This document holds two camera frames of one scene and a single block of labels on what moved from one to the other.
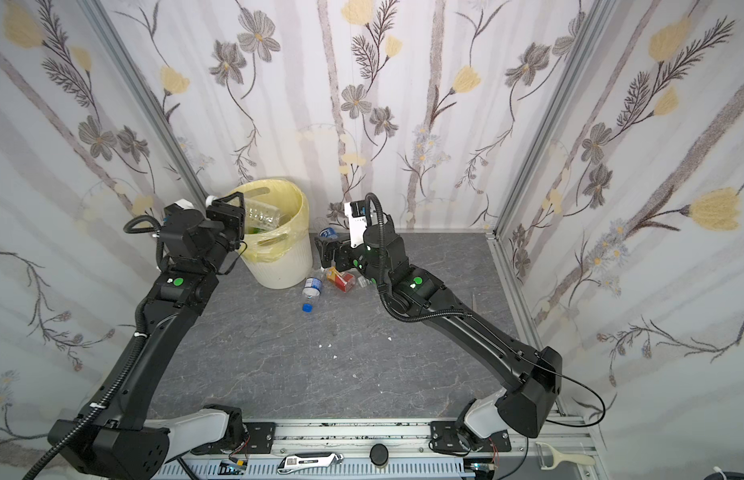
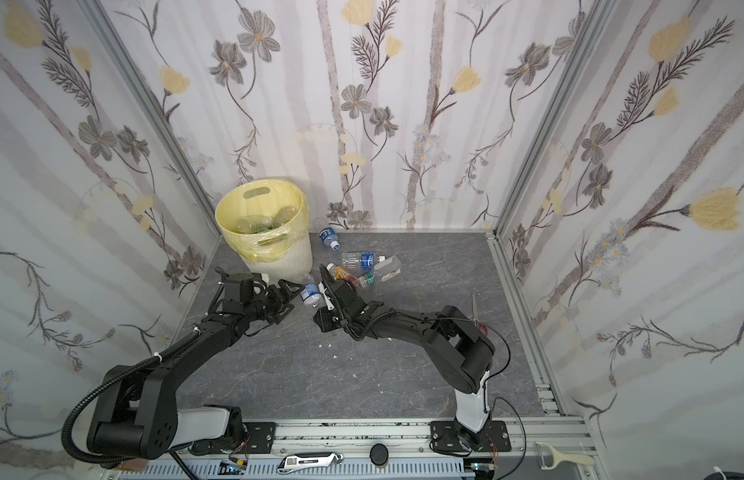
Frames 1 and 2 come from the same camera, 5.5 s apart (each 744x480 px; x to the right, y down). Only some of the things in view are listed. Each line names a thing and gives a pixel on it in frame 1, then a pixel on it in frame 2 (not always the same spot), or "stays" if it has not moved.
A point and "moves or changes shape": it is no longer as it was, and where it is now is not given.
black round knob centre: (379, 454) stays
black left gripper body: (229, 212) → (276, 297)
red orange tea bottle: (343, 280) stays
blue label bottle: (311, 289) moves or changes shape
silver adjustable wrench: (307, 460) stays
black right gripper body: (335, 255) → (337, 297)
